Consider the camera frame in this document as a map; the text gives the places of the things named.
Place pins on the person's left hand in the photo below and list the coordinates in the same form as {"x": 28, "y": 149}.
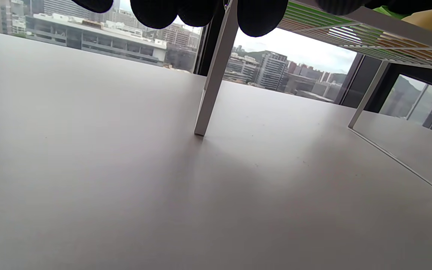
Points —
{"x": 156, "y": 13}

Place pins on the green small dish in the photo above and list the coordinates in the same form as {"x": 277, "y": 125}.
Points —
{"x": 388, "y": 12}

